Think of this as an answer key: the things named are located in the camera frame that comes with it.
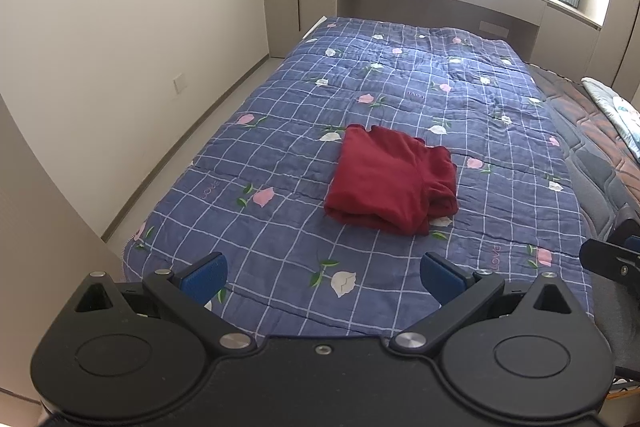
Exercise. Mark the red long-sleeved shirt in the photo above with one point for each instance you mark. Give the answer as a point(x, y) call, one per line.
point(385, 177)

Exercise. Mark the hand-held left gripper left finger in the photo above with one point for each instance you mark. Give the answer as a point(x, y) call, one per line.
point(205, 279)

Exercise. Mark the white wall plate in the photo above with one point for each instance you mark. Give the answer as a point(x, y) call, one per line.
point(493, 29)

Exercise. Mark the white wall socket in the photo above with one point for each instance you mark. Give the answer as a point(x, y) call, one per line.
point(179, 85)

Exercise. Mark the white floral pillow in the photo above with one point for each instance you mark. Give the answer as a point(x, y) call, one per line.
point(620, 112)

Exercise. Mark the grey brown quilted mattress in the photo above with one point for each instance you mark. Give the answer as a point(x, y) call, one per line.
point(590, 142)

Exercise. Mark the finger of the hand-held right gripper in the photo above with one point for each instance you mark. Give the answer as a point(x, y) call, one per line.
point(612, 262)
point(625, 234)

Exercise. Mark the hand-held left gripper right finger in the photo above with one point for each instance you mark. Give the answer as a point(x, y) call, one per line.
point(442, 279)

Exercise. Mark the beige door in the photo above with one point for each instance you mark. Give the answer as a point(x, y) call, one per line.
point(40, 232)

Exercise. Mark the blue floral checked quilt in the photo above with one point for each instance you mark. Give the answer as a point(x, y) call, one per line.
point(280, 147)

